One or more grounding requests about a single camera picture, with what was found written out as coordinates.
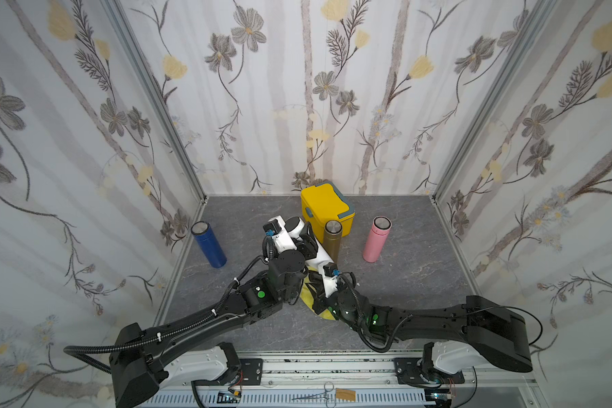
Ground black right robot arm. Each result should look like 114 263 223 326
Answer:
305 271 533 373

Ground yellow grey cleaning cloth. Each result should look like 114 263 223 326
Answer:
299 277 335 321

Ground metal scissors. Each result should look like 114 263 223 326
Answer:
292 382 338 408

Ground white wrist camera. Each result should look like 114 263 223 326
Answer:
321 262 340 298
263 216 297 254

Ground white slotted cable duct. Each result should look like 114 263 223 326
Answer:
142 389 435 408

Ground blue thermos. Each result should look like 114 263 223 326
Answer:
190 221 227 269

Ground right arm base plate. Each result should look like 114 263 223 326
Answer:
394 357 465 388

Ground brown cardboard tag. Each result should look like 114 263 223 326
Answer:
335 389 357 402

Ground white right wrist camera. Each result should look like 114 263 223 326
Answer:
321 262 340 298

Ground green circuit board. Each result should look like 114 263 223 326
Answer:
216 390 241 404

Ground white thermos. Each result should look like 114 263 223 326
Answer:
285 217 333 275

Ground yellow storage box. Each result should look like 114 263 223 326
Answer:
300 181 355 243

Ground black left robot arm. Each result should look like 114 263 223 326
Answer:
64 239 321 407

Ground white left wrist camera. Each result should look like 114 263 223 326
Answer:
263 216 297 254

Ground pink thermos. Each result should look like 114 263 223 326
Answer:
362 216 392 263

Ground gold thermos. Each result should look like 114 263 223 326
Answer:
323 219 343 263

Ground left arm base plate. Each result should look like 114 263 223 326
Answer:
224 358 264 386

